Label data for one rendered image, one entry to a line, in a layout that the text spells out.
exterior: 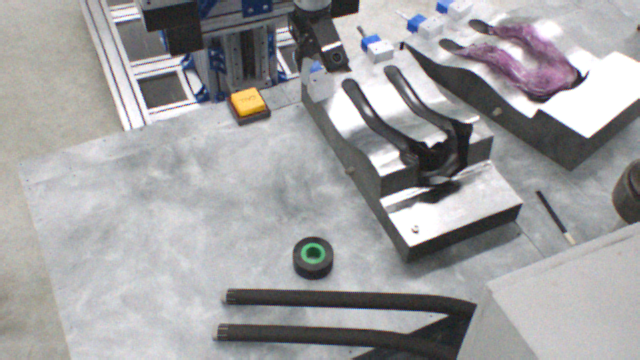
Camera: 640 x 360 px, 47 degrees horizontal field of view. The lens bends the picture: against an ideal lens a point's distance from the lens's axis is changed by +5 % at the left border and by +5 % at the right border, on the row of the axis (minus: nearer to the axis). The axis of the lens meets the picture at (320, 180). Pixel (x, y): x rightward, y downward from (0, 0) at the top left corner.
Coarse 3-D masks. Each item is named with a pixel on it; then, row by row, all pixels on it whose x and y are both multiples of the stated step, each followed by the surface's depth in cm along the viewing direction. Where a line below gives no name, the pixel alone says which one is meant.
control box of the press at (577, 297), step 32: (576, 256) 63; (608, 256) 63; (512, 288) 60; (544, 288) 60; (576, 288) 60; (608, 288) 61; (480, 320) 64; (512, 320) 58; (544, 320) 58; (576, 320) 59; (608, 320) 59; (480, 352) 65; (512, 352) 60; (544, 352) 57; (576, 352) 57; (608, 352) 57
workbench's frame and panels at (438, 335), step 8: (440, 320) 134; (448, 320) 135; (456, 320) 143; (464, 320) 145; (424, 328) 133; (432, 328) 135; (440, 328) 142; (448, 328) 144; (456, 328) 146; (464, 328) 150; (416, 336) 134; (424, 336) 142; (432, 336) 144; (440, 336) 146; (448, 336) 148; (456, 336) 152; (464, 336) 154; (448, 344) 151; (456, 344) 155; (368, 352) 129; (376, 352) 131; (384, 352) 138; (392, 352) 140; (400, 352) 143
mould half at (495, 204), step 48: (336, 96) 157; (384, 96) 157; (432, 96) 158; (336, 144) 155; (384, 144) 143; (432, 144) 142; (480, 144) 144; (384, 192) 141; (432, 192) 144; (480, 192) 144; (432, 240) 138
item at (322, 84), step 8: (320, 64) 155; (312, 72) 154; (320, 72) 152; (312, 80) 151; (320, 80) 150; (328, 80) 150; (312, 88) 151; (320, 88) 151; (328, 88) 152; (312, 96) 153; (320, 96) 153; (328, 96) 154
